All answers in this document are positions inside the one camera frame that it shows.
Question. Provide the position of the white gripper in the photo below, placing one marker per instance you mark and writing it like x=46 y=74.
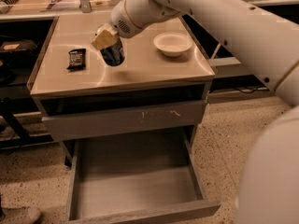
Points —
x=120 y=20

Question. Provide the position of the blue pepsi can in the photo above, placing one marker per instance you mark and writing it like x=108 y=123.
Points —
x=114 y=54

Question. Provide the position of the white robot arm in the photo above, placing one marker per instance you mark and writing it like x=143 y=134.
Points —
x=269 y=47

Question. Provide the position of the grey drawer cabinet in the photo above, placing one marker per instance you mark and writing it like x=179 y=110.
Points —
x=146 y=77

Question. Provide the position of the closed grey top drawer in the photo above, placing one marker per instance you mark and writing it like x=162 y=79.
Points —
x=124 y=120

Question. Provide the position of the open grey middle drawer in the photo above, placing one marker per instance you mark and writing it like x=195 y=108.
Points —
x=136 y=178

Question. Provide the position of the black snack bar wrapper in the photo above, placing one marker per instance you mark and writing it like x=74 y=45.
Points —
x=76 y=59

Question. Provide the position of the white ceramic bowl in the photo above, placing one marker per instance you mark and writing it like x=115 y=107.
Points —
x=172 y=44

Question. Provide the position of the dark bag on shelf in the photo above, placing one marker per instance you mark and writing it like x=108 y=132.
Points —
x=17 y=49

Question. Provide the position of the grey sneaker shoe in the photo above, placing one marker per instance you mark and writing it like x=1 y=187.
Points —
x=23 y=215

